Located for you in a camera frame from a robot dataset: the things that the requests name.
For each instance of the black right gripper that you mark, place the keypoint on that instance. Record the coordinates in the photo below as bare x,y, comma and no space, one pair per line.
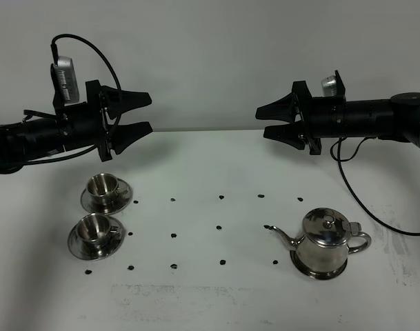
321,117

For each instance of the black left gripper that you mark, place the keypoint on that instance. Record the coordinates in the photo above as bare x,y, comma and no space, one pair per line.
84,124

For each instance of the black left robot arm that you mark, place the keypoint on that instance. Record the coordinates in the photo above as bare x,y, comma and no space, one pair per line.
37,136

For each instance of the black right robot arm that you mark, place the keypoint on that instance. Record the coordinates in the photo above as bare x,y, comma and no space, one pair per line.
395,119

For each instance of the far stainless steel teacup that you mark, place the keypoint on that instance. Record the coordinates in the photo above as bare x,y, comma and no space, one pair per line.
103,189

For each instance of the stainless steel teacup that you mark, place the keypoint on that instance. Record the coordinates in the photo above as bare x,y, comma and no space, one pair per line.
103,189
97,230

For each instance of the far stainless steel saucer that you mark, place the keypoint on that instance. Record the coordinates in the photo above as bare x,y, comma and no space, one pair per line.
123,200

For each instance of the near stainless steel teacup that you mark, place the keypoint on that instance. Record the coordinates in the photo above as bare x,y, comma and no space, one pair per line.
97,230

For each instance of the near stainless steel saucer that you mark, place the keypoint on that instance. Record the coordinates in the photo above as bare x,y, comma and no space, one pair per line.
86,252

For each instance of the stainless steel teapot saucer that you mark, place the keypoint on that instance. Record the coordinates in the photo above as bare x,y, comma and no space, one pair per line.
323,276

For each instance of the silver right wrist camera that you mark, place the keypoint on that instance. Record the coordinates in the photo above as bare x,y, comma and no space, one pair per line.
333,85

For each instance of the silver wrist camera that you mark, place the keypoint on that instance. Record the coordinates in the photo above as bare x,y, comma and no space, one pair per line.
333,85
66,81

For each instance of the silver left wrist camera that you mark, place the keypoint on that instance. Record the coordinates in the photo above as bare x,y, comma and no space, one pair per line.
66,81

